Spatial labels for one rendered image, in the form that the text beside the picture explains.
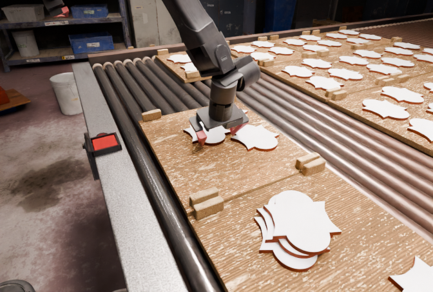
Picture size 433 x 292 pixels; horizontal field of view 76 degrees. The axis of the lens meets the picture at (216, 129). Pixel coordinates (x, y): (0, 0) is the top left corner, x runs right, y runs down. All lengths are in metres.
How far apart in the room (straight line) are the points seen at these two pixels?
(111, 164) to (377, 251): 0.59
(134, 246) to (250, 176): 0.28
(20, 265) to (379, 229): 1.70
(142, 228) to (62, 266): 1.24
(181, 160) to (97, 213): 1.34
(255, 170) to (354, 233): 0.23
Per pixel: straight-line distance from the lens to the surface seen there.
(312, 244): 0.50
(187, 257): 0.52
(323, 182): 0.66
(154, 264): 0.53
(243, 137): 0.75
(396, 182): 0.77
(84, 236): 1.87
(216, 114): 0.64
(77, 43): 4.98
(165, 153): 0.72
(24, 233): 2.06
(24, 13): 5.03
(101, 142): 0.82
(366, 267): 0.54
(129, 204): 0.63
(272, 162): 0.69
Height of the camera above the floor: 1.35
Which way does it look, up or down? 31 degrees down
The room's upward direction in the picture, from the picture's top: straight up
